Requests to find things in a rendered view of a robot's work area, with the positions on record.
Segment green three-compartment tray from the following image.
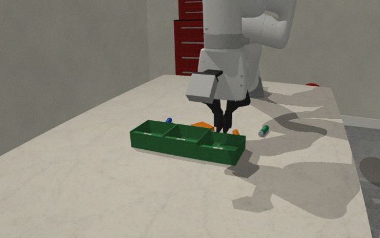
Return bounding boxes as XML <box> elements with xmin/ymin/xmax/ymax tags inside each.
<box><xmin>130</xmin><ymin>120</ymin><xmax>246</xmax><ymax>166</ymax></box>

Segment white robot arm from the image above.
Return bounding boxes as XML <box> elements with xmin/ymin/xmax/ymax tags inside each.
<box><xmin>186</xmin><ymin>0</ymin><xmax>297</xmax><ymax>104</ymax></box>

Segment orange block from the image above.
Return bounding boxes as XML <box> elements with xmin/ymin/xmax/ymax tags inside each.
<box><xmin>191</xmin><ymin>121</ymin><xmax>214</xmax><ymax>131</ymax></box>

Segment green battery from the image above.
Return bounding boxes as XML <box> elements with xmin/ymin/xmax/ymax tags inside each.
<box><xmin>258</xmin><ymin>126</ymin><xmax>269</xmax><ymax>137</ymax></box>

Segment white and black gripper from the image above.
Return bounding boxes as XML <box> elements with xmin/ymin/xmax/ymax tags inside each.
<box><xmin>198</xmin><ymin>47</ymin><xmax>251</xmax><ymax>133</ymax></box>

